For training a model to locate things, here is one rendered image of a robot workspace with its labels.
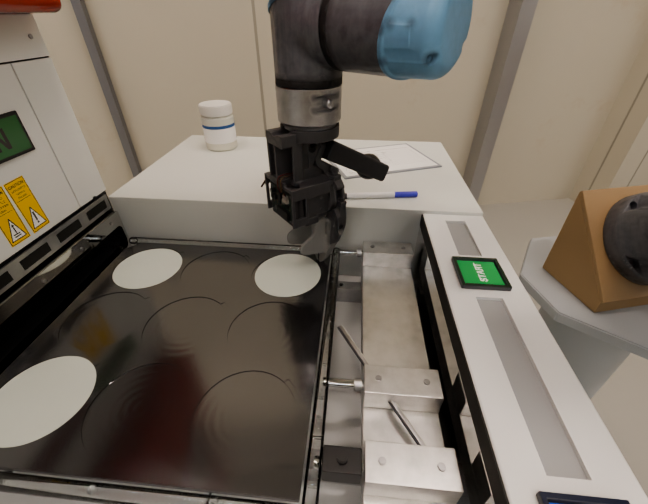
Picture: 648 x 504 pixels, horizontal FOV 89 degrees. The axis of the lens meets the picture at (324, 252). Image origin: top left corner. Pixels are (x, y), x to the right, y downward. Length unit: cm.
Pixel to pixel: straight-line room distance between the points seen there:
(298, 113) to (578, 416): 38
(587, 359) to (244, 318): 64
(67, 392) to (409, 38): 46
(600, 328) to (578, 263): 11
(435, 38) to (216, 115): 57
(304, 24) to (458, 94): 210
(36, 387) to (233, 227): 33
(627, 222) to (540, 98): 212
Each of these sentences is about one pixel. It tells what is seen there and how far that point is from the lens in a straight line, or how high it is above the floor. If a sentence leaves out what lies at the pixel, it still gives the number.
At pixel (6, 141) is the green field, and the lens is 56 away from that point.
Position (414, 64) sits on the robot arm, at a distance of 31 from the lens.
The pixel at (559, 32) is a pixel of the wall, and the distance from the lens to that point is 271.
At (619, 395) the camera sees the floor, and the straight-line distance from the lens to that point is 183.
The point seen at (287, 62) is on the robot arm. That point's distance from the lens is 39.
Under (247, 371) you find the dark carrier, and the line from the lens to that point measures 40.
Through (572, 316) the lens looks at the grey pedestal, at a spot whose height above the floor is 82.
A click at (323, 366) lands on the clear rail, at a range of 39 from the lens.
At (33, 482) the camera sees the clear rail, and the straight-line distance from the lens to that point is 42.
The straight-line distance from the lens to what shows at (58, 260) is 60.
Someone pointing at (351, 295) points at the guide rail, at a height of 84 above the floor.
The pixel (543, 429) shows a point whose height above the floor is 96.
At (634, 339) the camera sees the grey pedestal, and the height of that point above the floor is 82.
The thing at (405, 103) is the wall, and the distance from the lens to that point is 230.
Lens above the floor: 122
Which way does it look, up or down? 36 degrees down
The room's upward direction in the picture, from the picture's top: straight up
